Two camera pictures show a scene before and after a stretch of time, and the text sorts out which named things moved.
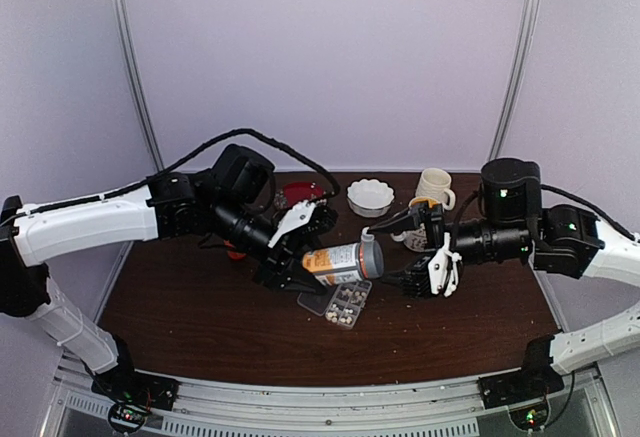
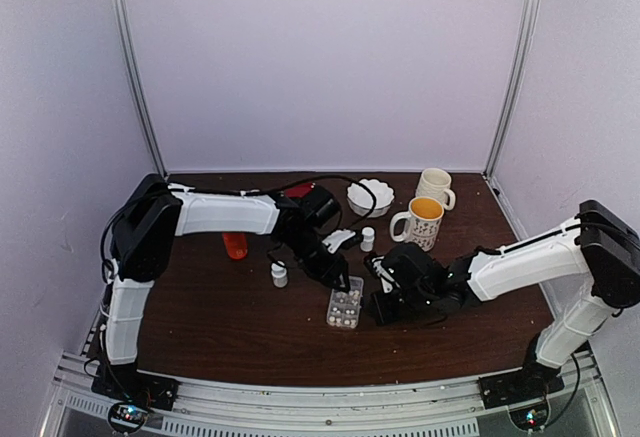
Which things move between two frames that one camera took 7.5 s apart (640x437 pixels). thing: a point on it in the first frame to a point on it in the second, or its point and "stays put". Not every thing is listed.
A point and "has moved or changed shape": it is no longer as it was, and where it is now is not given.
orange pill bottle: (234, 255) stays put
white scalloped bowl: (370, 198) stays put
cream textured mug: (435, 183) stays put
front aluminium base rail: (576, 405) stays put
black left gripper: (279, 273) to (331, 273)
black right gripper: (434, 225) to (383, 314)
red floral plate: (301, 191) stays put
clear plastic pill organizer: (340, 304) has moved or changed shape
